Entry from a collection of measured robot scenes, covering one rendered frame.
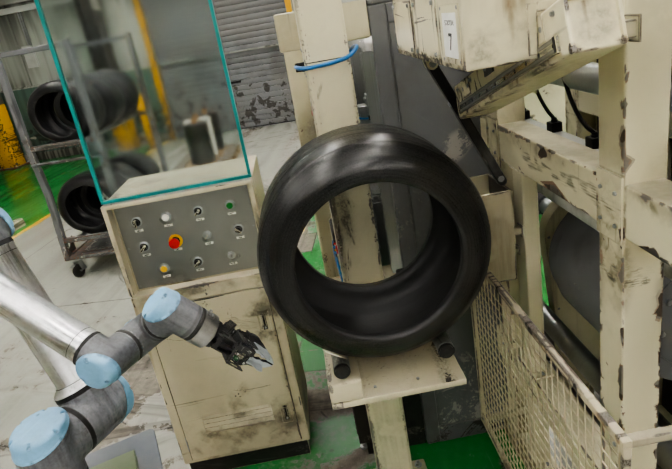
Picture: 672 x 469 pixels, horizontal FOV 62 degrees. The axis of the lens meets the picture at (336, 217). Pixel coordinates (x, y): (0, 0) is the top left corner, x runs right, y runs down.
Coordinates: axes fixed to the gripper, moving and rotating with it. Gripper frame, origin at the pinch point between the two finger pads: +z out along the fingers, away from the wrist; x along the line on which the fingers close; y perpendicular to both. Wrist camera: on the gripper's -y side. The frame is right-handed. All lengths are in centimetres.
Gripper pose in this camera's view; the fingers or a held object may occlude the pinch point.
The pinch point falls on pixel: (268, 361)
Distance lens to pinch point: 159.1
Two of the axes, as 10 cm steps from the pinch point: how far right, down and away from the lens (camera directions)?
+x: 5.9, -8.1, 0.3
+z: 7.1, 5.4, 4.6
